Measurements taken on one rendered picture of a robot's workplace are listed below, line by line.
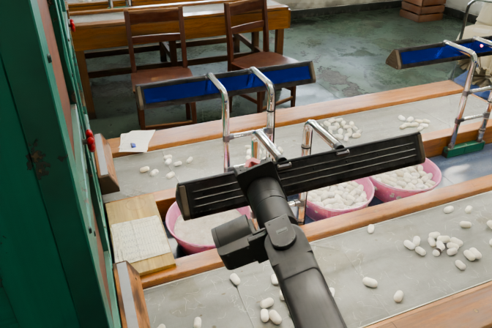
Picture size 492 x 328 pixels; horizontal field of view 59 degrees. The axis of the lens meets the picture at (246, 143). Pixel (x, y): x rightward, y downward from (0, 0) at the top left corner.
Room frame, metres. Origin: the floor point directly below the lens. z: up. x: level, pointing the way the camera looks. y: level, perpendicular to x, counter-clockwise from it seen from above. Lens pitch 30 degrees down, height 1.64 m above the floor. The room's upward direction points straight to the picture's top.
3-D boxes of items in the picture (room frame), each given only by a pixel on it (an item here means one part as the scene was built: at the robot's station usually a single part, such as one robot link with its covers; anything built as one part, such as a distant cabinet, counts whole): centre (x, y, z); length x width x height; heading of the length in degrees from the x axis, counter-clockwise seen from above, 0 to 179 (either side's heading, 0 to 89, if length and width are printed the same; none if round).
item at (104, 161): (1.27, 0.49, 0.83); 0.30 x 0.06 x 0.07; 21
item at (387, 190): (1.30, -0.56, 0.72); 0.27 x 0.27 x 0.10
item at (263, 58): (3.29, -0.13, 0.45); 0.44 x 0.43 x 0.91; 131
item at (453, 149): (1.64, -0.88, 0.90); 0.20 x 0.19 x 0.45; 111
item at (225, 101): (1.30, 0.02, 0.90); 0.20 x 0.19 x 0.45; 111
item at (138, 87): (1.37, 0.05, 1.08); 0.62 x 0.08 x 0.07; 111
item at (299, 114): (1.78, -0.25, 0.67); 1.81 x 0.12 x 0.19; 111
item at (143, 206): (0.97, 0.32, 0.77); 0.33 x 0.15 x 0.01; 21
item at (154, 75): (2.96, 0.60, 0.45); 0.44 x 0.43 x 0.91; 106
